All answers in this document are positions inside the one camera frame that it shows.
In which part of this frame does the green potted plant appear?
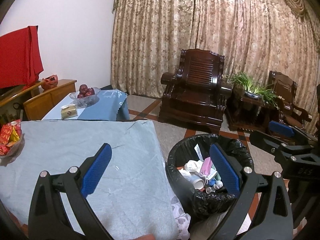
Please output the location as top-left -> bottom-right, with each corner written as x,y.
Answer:
222,71 -> 280,109

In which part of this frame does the wooden television cabinet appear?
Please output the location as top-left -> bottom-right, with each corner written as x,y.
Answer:
0,79 -> 77,130

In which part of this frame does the white squeeze tube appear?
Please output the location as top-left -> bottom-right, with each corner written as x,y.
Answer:
194,144 -> 204,162

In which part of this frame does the dark wooden side table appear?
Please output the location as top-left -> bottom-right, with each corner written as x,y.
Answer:
225,87 -> 280,132

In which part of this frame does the blue white paper cup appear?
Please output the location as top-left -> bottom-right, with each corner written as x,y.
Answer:
189,175 -> 206,190

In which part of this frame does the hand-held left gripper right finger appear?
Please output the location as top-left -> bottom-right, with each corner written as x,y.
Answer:
209,143 -> 293,240

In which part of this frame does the gold tissue box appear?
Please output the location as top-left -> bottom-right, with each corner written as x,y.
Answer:
61,104 -> 78,119

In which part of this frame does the blue tablecloth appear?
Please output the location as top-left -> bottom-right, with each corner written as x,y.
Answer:
41,89 -> 130,122

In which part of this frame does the green plastic wrapper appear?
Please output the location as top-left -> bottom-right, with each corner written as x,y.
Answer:
211,164 -> 222,180

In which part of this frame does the pile of red candy packets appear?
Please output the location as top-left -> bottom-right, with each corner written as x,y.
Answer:
0,121 -> 22,155

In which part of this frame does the dark wooden armchair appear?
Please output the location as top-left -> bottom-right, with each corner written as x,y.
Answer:
158,49 -> 233,133
267,70 -> 313,133

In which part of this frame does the red cloth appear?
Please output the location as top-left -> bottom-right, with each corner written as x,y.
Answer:
0,25 -> 44,89

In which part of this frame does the beige floral curtain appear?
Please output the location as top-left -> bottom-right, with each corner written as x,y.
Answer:
111,0 -> 320,135

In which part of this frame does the glass fruit bowl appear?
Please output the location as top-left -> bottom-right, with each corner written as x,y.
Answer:
69,87 -> 101,108

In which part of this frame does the white floral under cloth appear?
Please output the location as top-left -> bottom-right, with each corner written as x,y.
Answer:
160,160 -> 192,240

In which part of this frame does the grey blue table cover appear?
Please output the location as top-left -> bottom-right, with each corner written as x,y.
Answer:
0,119 -> 179,240

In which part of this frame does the black lined trash bin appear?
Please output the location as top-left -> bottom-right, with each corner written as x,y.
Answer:
166,134 -> 254,222

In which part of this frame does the glass candy dish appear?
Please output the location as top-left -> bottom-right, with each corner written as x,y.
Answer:
0,132 -> 25,158

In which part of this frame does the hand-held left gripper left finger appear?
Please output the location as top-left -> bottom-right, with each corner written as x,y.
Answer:
27,143 -> 112,240

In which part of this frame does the white tissue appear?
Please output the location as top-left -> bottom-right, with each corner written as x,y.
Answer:
184,160 -> 203,173

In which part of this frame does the pink face mask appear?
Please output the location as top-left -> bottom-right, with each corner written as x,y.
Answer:
199,157 -> 213,180

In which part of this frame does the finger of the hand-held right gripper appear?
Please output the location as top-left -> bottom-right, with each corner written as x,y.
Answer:
269,120 -> 320,147
249,130 -> 313,165

